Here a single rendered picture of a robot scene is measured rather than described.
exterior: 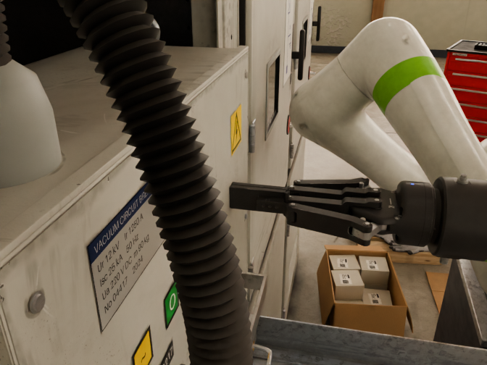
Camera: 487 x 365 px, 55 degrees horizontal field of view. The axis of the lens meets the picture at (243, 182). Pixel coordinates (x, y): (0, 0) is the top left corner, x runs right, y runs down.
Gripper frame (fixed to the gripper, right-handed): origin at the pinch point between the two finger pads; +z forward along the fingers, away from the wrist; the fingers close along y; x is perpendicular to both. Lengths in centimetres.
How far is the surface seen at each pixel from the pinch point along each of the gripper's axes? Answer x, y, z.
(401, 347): -33.4, 13.4, -23.2
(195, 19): 18.7, 16.4, 12.4
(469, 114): -72, 286, -99
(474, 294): -48, 50, -46
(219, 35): 17.0, 14.8, 8.4
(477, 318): -48, 41, -45
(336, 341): -34.4, 13.5, -12.3
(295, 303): -123, 127, 2
